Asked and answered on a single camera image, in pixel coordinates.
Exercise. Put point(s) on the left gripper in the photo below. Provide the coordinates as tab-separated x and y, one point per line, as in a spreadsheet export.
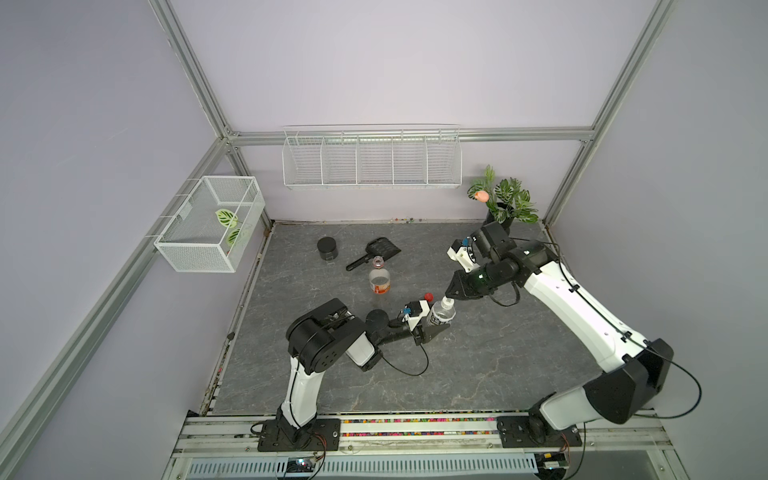
427	335

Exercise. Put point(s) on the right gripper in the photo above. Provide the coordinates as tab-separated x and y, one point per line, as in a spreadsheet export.
463	290

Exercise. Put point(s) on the clear bottle white label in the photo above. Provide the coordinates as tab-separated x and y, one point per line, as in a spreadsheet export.
441	316

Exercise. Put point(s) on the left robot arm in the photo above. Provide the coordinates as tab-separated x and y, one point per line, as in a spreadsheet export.
319	338

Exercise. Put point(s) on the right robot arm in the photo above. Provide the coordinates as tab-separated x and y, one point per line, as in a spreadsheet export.
634	369

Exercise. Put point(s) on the clear bottle red label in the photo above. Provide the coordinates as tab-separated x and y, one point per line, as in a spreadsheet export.
379	277

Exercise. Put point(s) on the black scoop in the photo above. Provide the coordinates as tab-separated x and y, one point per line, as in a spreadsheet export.
379	247

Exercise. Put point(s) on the black vase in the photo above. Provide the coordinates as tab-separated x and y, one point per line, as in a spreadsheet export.
505	220

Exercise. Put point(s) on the artificial green plant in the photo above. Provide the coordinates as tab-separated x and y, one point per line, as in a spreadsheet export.
505	194

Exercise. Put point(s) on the black round jar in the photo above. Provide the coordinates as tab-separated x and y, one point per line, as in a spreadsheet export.
327	248

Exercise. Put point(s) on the green leaf in basket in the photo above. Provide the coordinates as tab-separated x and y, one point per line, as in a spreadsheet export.
227	218

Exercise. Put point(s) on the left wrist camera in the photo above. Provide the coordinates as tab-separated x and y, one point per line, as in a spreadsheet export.
414	311

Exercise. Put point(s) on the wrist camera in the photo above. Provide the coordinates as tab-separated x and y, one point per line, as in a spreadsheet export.
414	311
461	251

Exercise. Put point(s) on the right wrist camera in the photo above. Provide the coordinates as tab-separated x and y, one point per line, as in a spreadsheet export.
461	251

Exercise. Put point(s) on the long white wire shelf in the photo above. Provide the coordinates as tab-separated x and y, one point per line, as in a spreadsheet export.
394	156

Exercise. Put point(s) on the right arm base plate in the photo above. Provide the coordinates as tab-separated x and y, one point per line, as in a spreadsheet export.
519	431

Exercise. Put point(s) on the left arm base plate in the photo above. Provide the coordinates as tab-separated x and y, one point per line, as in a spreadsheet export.
299	435

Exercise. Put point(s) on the white wire basket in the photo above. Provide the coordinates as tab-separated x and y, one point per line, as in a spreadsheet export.
193	241

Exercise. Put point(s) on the aluminium front rail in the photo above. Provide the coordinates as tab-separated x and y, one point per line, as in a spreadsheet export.
421	445

